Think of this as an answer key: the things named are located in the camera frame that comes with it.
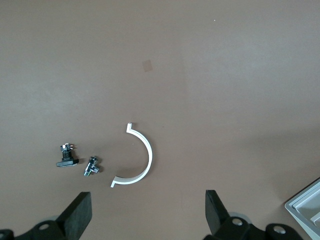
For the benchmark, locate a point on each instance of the translucent tape patch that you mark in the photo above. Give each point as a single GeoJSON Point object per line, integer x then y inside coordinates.
{"type": "Point", "coordinates": [147, 65]}

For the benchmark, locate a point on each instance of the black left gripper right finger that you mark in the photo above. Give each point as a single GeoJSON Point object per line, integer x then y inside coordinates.
{"type": "Point", "coordinates": [217, 217]}

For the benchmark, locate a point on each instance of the small chrome valve fitting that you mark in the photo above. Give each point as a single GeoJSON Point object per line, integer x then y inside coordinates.
{"type": "Point", "coordinates": [91, 166]}

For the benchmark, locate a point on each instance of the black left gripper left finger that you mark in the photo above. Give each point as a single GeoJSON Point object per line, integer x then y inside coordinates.
{"type": "Point", "coordinates": [75, 217]}

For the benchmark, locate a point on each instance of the black flat-cap switch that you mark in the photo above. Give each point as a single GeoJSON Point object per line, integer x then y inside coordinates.
{"type": "Point", "coordinates": [65, 163]}

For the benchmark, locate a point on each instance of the white drawer cabinet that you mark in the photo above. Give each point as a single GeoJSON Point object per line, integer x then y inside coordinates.
{"type": "Point", "coordinates": [289, 207]}

